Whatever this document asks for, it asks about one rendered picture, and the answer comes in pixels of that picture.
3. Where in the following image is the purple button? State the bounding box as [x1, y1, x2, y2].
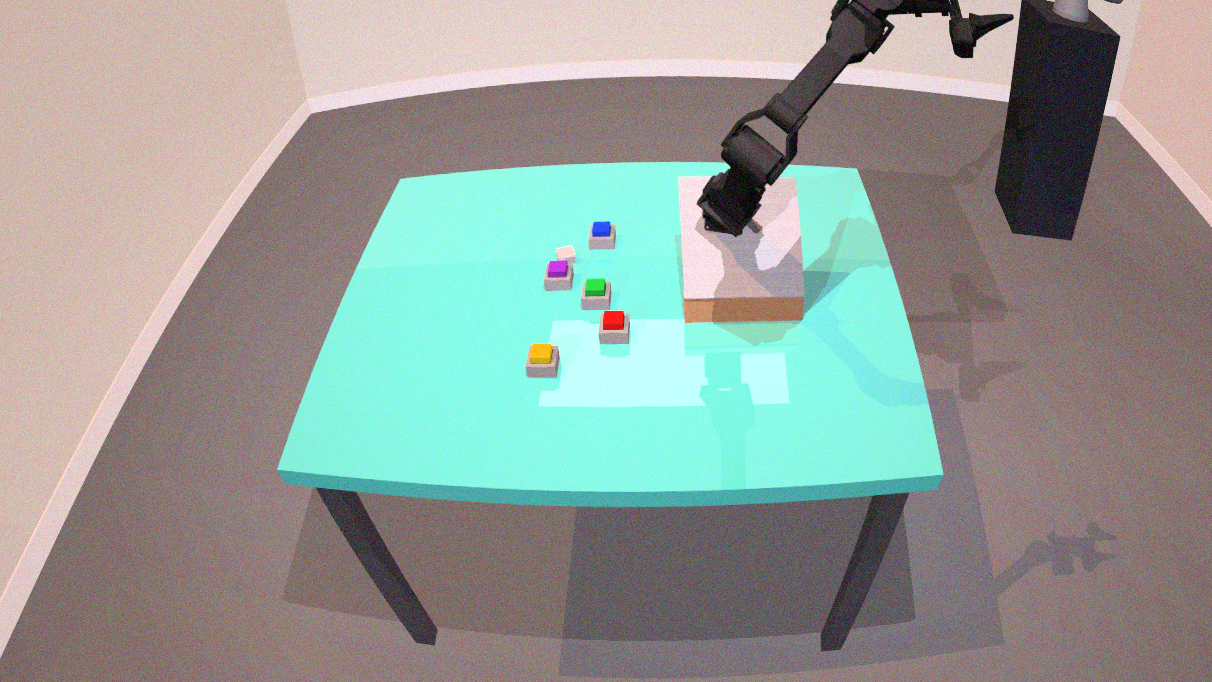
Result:
[544, 260, 574, 291]

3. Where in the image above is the red button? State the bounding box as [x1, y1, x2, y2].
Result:
[598, 311, 630, 344]

